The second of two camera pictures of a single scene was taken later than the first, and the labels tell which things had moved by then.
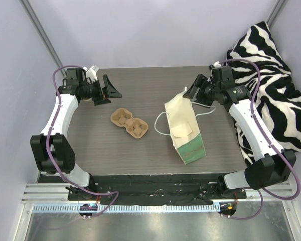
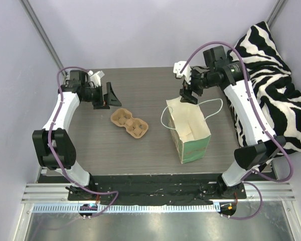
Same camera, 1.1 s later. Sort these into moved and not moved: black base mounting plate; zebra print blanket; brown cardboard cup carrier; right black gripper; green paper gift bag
Moved: right black gripper; green paper gift bag
Not moved: brown cardboard cup carrier; black base mounting plate; zebra print blanket
